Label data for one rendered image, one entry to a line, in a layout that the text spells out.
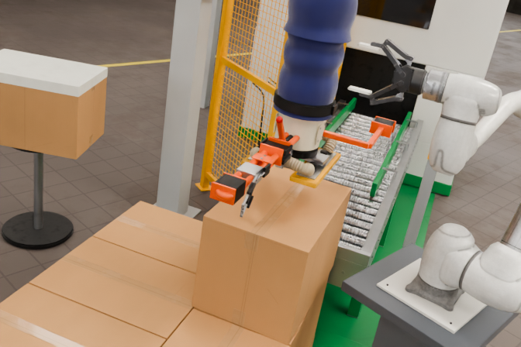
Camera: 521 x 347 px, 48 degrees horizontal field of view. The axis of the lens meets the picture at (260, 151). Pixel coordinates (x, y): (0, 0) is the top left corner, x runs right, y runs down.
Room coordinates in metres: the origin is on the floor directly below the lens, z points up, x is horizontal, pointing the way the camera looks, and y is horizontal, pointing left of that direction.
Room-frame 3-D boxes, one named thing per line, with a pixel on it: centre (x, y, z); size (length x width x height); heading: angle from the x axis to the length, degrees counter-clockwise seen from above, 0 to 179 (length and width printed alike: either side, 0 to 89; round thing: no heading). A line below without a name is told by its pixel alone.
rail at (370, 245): (3.42, -0.89, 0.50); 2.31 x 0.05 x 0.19; 163
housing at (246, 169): (1.60, 0.02, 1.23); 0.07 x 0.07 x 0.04; 71
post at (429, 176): (2.80, -0.88, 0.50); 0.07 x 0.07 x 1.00; 73
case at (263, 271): (2.03, -0.12, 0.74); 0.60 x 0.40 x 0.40; 161
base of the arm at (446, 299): (1.88, -0.74, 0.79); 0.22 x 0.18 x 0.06; 149
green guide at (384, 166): (3.78, -0.94, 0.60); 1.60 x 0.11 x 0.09; 163
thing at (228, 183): (1.48, 0.07, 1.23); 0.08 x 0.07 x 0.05; 161
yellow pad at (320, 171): (2.01, -0.22, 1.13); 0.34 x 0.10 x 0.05; 161
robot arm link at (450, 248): (1.86, -0.74, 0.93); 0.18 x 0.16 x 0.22; 47
